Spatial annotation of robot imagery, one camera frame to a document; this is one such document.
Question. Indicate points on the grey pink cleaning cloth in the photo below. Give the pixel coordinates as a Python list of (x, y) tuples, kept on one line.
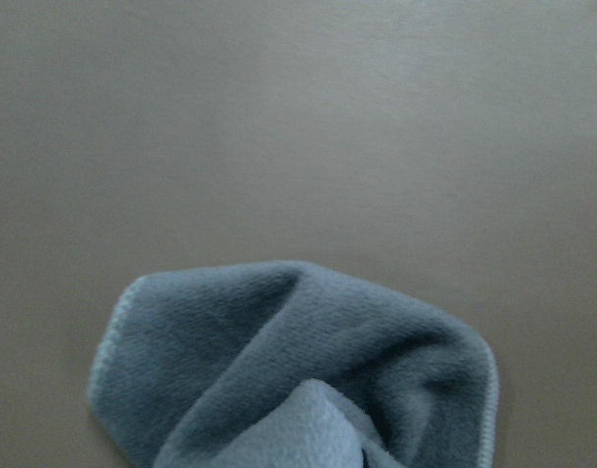
[(290, 364)]

